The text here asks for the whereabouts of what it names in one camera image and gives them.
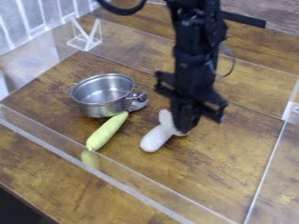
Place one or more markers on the clear acrylic front barrier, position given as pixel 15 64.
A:
pixel 155 194

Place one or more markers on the small stainless steel pot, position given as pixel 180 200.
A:
pixel 107 94

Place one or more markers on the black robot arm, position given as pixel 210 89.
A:
pixel 200 30

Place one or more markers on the clear acrylic triangle bracket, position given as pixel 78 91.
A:
pixel 84 41

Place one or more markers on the light green plush spoon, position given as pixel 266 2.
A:
pixel 106 131

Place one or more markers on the plush red cap mushroom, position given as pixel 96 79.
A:
pixel 160 133

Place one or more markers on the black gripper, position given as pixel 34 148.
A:
pixel 192 96

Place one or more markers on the clear acrylic back barrier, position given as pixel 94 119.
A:
pixel 254 86

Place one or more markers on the black bar on table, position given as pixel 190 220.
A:
pixel 244 19

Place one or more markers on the clear acrylic barrier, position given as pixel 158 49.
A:
pixel 254 86
pixel 155 194

